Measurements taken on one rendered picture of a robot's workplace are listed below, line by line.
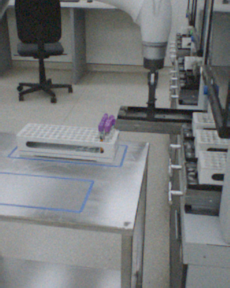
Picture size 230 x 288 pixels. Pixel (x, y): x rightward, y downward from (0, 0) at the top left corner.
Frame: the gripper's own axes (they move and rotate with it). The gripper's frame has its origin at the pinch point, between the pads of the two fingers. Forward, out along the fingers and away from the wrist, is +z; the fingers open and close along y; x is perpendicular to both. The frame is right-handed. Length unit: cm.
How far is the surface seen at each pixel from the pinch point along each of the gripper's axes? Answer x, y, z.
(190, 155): -13.5, -30.2, 2.6
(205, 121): -18.9, -13.6, -2.1
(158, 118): -2.9, -1.1, 2.6
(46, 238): 52, 22, 84
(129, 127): 8.0, -2.2, 6.8
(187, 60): -16, 71, -3
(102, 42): 75, 355, 46
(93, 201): 11, -59, 2
